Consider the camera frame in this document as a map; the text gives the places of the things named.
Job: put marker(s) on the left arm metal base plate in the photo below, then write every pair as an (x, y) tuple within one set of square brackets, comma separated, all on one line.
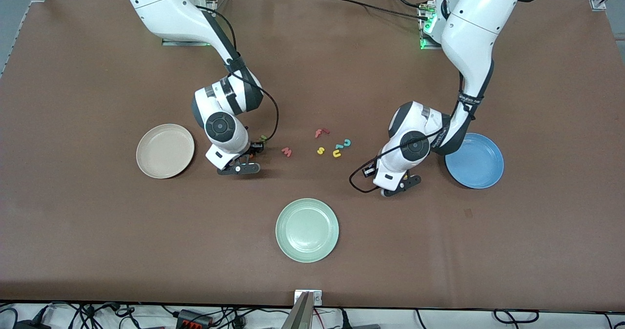
[(428, 36)]

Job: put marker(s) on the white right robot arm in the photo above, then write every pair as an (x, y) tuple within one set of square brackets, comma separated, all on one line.
[(161, 2)]

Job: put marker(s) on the grey metal profile bar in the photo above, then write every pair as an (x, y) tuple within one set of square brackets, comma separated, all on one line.
[(299, 317)]

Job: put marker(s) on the red foam letter M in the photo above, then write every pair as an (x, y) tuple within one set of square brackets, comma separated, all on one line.
[(286, 151)]

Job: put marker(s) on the black red power strip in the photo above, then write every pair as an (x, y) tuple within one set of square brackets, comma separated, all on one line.
[(193, 319)]

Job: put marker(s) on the red foam letter F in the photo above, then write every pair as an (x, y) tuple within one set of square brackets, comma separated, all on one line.
[(321, 133)]

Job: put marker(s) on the silver camera mount bracket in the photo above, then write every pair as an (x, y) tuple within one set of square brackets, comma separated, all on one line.
[(317, 297)]

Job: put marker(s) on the green round plate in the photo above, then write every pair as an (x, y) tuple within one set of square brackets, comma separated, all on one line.
[(306, 230)]

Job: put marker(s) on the beige round plate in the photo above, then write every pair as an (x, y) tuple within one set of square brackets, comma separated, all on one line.
[(165, 151)]

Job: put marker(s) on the blue round plate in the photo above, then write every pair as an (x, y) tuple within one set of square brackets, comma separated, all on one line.
[(476, 163)]

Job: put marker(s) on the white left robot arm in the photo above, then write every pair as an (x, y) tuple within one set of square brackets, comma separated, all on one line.
[(468, 31)]

